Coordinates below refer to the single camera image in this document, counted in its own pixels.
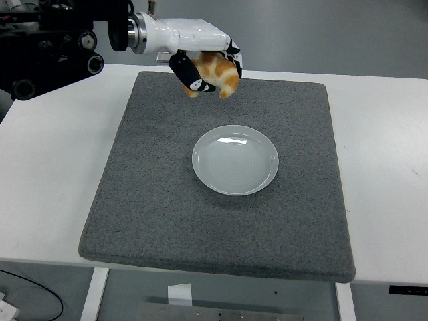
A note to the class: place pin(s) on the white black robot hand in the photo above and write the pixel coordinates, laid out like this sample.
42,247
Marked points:
187,35

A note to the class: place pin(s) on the golden croissant bread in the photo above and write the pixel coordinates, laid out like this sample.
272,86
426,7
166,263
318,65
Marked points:
220,75

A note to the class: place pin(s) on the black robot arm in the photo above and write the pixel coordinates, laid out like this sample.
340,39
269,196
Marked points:
40,50

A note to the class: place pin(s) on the light grey round plate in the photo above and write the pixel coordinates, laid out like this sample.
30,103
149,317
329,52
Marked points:
234,164

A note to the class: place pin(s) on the small square floor socket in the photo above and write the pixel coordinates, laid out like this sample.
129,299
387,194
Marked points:
162,57

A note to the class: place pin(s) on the grey felt mat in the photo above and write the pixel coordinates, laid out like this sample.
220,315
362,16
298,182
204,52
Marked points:
167,217

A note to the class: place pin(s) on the white table leg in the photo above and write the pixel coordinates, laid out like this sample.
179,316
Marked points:
346,301
95,294

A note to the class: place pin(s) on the white power strip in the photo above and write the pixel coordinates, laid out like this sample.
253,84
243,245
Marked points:
7,309

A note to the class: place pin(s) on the black table control panel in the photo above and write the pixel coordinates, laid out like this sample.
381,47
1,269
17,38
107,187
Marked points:
408,289

